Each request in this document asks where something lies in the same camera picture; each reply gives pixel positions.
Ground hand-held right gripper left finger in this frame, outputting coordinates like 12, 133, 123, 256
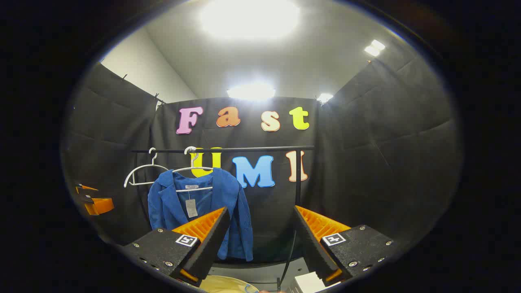
121, 206, 232, 287

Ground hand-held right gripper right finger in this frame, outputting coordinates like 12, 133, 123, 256
292, 205, 398, 288

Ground blue jacket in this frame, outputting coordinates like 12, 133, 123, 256
147, 168, 254, 262

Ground white clothes hanger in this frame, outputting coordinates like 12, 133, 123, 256
173, 146, 215, 192
124, 147, 169, 188

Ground white box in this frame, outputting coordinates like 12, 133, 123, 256
293, 272, 341, 293

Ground black backdrop cloth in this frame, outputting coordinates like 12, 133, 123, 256
61, 61, 462, 263

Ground large ceiling light panel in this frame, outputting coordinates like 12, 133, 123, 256
199, 0, 300, 39

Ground black cable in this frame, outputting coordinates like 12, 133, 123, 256
277, 230, 298, 290

